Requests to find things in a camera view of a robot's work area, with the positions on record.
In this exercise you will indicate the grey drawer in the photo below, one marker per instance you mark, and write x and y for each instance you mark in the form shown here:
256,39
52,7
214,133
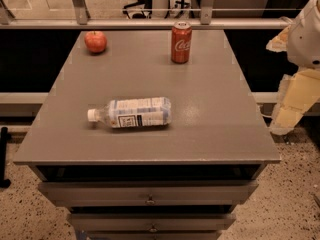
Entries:
151,222
86,194

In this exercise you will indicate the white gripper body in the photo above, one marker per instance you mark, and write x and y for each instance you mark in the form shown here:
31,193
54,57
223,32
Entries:
306,43

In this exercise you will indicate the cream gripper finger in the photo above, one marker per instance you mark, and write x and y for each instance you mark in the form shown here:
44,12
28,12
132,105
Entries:
296,95
279,42

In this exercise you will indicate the red apple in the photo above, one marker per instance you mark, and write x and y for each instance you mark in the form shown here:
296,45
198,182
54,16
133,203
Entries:
95,41

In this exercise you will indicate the red coke can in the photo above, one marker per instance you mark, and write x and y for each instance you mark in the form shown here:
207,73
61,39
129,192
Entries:
181,42

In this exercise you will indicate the black post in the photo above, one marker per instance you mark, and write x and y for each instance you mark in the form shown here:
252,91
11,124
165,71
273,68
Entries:
4,137

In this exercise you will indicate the clear plastic water bottle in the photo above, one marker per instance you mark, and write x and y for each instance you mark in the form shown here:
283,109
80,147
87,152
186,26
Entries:
131,113

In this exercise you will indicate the upper grey drawer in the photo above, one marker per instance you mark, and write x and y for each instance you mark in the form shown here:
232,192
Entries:
86,194

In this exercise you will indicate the metal railing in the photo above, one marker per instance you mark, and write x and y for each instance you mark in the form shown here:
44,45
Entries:
107,14

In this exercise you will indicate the black office chair base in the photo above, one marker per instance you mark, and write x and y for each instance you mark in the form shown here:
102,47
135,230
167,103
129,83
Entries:
138,9

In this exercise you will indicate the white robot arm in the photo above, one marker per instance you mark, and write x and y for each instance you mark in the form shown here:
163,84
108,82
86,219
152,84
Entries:
316,7

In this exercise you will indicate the lower grey drawer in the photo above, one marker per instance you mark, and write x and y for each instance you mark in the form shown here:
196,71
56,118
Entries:
151,222

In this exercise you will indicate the grey drawer cabinet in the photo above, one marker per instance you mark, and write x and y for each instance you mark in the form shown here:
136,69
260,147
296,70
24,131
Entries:
137,147

